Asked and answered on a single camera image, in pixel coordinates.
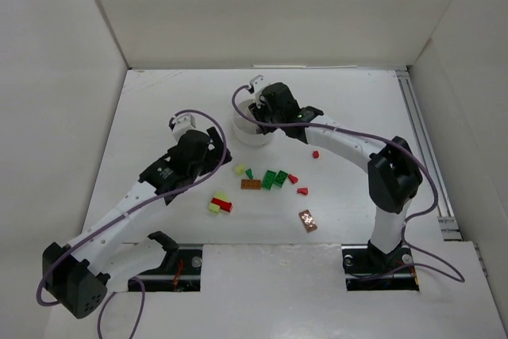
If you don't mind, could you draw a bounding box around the small yellow lego cube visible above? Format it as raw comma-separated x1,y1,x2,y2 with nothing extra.
234,164,245,175

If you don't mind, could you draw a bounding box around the yellow and red lego stack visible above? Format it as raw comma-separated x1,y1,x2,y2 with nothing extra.
208,192,233,214

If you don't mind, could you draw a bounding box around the red sloped lego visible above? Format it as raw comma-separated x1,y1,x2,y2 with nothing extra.
288,174,298,184
297,187,309,195

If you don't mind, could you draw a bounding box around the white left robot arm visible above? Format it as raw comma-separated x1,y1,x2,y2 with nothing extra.
38,127,232,319

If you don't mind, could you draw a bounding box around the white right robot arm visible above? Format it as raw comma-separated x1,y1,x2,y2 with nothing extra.
248,83,422,256

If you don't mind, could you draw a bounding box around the white round divided container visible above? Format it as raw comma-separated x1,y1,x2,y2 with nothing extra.
232,98,274,147

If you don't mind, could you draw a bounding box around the small green lego piece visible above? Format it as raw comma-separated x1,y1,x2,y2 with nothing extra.
245,169,254,179

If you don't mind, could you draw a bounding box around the brown flat lego brick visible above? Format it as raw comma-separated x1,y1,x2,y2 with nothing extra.
241,179,262,191

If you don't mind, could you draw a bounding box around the green lego brick left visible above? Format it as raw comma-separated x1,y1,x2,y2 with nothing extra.
261,170,277,191

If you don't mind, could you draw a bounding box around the green lego brick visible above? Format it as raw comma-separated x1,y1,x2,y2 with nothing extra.
273,170,288,187
261,170,277,191

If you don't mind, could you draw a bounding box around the green lego brick right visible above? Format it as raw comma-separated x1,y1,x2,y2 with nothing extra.
273,170,288,187

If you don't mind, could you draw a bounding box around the brown lego brick lower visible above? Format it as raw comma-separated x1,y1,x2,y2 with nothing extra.
298,210,318,233

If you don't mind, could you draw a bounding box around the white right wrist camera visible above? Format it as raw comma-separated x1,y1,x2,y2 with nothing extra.
247,75,268,94

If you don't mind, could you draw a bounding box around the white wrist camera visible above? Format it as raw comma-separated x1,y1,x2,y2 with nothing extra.
168,113,196,135
247,75,268,94

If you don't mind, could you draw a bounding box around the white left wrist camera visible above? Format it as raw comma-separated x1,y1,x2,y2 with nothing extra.
168,113,196,135

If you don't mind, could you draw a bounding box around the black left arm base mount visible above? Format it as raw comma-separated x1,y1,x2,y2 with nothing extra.
137,231,203,293

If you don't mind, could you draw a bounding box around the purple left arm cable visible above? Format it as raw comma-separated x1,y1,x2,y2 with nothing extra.
35,109,232,338

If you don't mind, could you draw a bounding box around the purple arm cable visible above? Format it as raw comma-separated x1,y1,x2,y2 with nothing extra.
231,84,465,284
35,109,232,338

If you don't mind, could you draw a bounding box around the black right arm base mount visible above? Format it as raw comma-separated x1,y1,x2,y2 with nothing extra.
341,243,419,291

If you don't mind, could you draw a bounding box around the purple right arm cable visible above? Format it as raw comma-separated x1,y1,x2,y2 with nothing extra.
231,84,465,284

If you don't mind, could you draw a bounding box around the aluminium rail right side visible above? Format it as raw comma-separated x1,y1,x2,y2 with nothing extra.
395,69,463,241

